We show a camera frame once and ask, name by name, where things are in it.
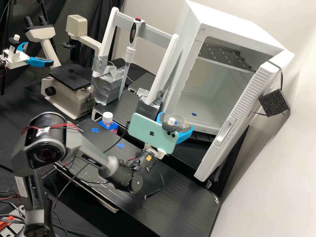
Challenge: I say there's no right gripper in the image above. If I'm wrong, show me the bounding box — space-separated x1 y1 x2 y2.
144 111 194 160

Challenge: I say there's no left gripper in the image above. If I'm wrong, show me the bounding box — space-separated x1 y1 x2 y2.
2 41 55 69

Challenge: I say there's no petri dish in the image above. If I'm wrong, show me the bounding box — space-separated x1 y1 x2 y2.
164 114 189 131

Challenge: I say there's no cream microscope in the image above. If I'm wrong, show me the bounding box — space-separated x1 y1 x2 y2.
24 14 102 121

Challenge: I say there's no left phone holder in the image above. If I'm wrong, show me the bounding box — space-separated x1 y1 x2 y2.
8 34 21 54

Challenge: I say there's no black platform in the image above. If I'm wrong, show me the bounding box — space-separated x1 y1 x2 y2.
92 88 149 127
127 72 161 95
53 118 221 237

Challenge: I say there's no white pipette stand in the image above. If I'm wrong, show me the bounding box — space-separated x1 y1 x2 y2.
91 7 180 119

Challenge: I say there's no white incubator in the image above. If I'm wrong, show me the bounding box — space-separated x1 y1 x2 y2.
161 0 296 136

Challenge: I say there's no small bottle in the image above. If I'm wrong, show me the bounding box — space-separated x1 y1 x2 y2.
102 111 119 134

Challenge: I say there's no incubator door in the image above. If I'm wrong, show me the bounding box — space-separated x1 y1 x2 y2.
194 61 291 182

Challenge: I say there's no blue bottle holder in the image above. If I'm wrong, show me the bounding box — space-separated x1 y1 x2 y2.
97 120 119 134

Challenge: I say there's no pipette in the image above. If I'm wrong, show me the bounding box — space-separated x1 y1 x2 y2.
118 17 145 101

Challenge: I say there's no right wrist camera phone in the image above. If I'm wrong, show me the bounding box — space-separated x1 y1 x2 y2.
128 113 179 156

